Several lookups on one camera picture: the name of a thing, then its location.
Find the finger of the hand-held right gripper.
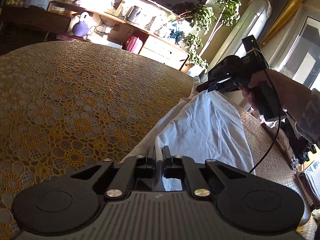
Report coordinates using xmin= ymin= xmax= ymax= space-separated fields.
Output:
xmin=196 ymin=79 xmax=239 ymax=93

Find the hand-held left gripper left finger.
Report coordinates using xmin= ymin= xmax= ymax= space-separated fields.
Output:
xmin=71 ymin=145 xmax=156 ymax=200

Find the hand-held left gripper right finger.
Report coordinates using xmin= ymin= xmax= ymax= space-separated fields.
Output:
xmin=162 ymin=145 xmax=247 ymax=200

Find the white letter print t-shirt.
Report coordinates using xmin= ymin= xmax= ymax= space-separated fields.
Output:
xmin=117 ymin=76 xmax=256 ymax=192

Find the stack of folded clothes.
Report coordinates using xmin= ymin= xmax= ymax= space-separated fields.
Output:
xmin=260 ymin=115 xmax=320 ymax=170

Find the person's right hand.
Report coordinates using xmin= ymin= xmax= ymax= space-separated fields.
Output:
xmin=239 ymin=69 xmax=293 ymax=110

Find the white standing air conditioner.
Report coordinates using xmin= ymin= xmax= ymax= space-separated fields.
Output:
xmin=199 ymin=0 xmax=272 ymax=81

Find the long wooden drawer cabinet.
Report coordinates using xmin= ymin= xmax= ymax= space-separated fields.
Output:
xmin=95 ymin=10 xmax=191 ymax=71

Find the green potted plant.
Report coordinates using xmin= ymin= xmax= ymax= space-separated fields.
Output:
xmin=184 ymin=0 xmax=242 ymax=74

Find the dark figurine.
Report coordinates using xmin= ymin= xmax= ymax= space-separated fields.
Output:
xmin=168 ymin=23 xmax=186 ymax=45

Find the yellow curtain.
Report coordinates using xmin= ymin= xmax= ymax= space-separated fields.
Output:
xmin=260 ymin=0 xmax=309 ymax=44

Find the pink case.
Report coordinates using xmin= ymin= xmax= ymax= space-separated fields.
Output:
xmin=125 ymin=35 xmax=144 ymax=54

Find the grey kettle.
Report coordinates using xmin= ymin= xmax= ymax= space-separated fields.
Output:
xmin=126 ymin=5 xmax=142 ymax=22

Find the white flat device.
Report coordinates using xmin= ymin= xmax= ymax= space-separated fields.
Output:
xmin=86 ymin=34 xmax=123 ymax=50

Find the white retro appliance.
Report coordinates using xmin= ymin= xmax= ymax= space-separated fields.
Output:
xmin=104 ymin=0 xmax=125 ymax=15

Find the folded pale garment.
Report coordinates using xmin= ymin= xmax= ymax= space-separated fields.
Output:
xmin=296 ymin=160 xmax=320 ymax=206

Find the purple kettlebell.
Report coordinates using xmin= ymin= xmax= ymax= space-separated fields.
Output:
xmin=72 ymin=12 xmax=89 ymax=37

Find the cardboard box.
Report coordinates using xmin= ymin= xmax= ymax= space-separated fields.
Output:
xmin=47 ymin=0 xmax=67 ymax=13

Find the dark low cabinet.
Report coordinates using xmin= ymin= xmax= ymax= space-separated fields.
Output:
xmin=0 ymin=5 xmax=73 ymax=42

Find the black cable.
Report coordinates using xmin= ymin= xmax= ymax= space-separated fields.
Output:
xmin=249 ymin=69 xmax=282 ymax=173

